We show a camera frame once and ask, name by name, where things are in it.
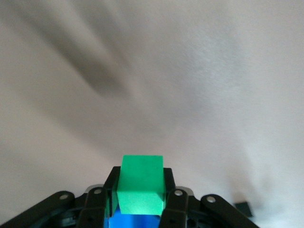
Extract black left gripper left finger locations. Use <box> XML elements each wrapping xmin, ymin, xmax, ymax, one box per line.
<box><xmin>78</xmin><ymin>166</ymin><xmax>122</xmax><ymax>228</ymax></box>

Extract small black cube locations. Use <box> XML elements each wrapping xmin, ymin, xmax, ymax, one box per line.
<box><xmin>233</xmin><ymin>201</ymin><xmax>254</xmax><ymax>218</ymax></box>

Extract blue plastic storage bin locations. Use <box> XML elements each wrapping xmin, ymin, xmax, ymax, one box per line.
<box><xmin>104</xmin><ymin>206</ymin><xmax>162</xmax><ymax>228</ymax></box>

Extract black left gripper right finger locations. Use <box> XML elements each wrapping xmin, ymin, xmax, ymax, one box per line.
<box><xmin>159</xmin><ymin>167</ymin><xmax>190</xmax><ymax>228</ymax></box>

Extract small green cube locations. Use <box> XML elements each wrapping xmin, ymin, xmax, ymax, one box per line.
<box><xmin>115</xmin><ymin>154</ymin><xmax>165</xmax><ymax>216</ymax></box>

